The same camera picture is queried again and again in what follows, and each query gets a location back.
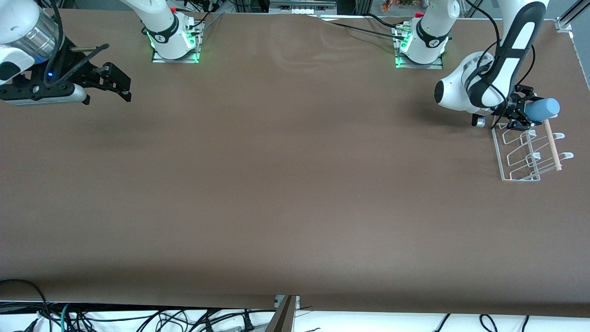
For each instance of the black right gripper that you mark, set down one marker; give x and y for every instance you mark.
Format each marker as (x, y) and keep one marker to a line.
(75, 60)

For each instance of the white power strip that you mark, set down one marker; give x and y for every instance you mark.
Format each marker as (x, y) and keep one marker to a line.
(302, 9)

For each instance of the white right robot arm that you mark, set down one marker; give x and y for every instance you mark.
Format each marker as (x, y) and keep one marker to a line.
(159, 18)

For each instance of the blue plastic cup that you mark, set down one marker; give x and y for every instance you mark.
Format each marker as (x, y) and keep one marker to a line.
(546, 109)

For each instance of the aluminium corner bracket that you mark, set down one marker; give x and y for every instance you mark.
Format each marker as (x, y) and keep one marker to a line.
(566, 18)

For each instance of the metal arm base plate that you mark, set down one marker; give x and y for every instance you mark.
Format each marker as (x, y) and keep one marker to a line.
(419, 66)
(175, 60)

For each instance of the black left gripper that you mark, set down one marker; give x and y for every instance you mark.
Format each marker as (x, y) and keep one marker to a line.
(515, 107)

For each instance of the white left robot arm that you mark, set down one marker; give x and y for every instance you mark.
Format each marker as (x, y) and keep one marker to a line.
(488, 78)

